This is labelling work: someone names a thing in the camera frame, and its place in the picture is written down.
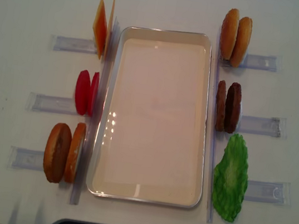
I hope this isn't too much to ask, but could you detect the bun slice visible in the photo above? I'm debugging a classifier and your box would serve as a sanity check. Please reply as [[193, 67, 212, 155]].
[[229, 17, 253, 67], [64, 123, 86, 183]]

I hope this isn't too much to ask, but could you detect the red tomato slice inner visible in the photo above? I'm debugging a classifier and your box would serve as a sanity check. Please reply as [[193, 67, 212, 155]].
[[87, 72, 100, 117]]

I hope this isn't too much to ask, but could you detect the red tomato slice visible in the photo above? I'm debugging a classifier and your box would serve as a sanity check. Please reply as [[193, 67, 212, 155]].
[[75, 70, 91, 115], [87, 72, 100, 117]]

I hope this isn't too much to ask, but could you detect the red tomato slice outer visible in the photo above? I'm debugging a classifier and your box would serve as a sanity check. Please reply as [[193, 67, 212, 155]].
[[75, 70, 91, 115]]

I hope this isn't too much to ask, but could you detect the brown meat patty inner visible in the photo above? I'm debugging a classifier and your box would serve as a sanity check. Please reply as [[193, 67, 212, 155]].
[[215, 80, 226, 132]]

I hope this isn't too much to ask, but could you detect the dark brown meat patty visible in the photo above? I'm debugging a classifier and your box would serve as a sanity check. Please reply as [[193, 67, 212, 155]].
[[224, 82, 242, 134]]

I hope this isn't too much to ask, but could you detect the orange cheese slice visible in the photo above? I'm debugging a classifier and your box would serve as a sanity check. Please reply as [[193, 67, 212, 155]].
[[92, 0, 107, 59]]

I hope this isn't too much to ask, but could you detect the green lettuce leaf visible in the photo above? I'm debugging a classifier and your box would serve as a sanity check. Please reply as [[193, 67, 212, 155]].
[[212, 134, 248, 223]]

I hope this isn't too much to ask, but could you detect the clear holder for tomato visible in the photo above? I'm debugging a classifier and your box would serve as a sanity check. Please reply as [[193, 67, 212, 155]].
[[26, 92, 77, 115]]

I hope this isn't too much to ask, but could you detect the clear holder for cheese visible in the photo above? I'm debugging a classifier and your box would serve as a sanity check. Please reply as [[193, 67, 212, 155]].
[[51, 35, 97, 54]]

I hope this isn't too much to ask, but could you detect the clear holder for patties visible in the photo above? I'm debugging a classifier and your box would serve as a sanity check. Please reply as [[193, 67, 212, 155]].
[[236, 115, 287, 138]]

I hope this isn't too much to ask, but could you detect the clear holder for lettuce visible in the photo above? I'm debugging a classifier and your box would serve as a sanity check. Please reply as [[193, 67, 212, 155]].
[[244, 180, 291, 206]]

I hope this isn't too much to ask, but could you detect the white rectangular metal tray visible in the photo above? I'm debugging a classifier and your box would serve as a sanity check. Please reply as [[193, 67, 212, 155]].
[[86, 27, 212, 208]]

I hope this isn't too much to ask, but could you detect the brown bun top left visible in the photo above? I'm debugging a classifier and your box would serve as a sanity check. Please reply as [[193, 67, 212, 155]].
[[43, 123, 72, 183]]

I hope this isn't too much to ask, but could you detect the bun top right far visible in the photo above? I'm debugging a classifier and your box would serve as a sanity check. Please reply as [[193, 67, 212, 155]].
[[220, 8, 239, 60]]

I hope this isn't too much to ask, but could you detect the clear holder for right buns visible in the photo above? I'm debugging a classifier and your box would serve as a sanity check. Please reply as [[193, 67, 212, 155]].
[[218, 47, 284, 76]]

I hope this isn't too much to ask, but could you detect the clear holder for buns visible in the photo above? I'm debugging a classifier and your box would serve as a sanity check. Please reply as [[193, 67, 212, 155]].
[[218, 47, 284, 76], [7, 146, 44, 172]]

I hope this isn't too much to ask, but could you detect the clear holder for left buns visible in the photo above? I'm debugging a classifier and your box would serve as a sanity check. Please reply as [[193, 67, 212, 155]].
[[7, 146, 44, 172]]

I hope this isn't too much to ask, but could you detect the clear long left rail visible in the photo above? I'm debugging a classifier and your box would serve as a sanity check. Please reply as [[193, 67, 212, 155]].
[[70, 17, 120, 205]]

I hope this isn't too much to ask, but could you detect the clear long rail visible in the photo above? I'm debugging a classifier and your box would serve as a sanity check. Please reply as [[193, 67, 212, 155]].
[[70, 17, 120, 205], [206, 26, 222, 223]]

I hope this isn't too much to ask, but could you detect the clear long right rail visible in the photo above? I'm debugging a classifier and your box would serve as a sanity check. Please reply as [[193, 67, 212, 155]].
[[206, 26, 222, 223]]

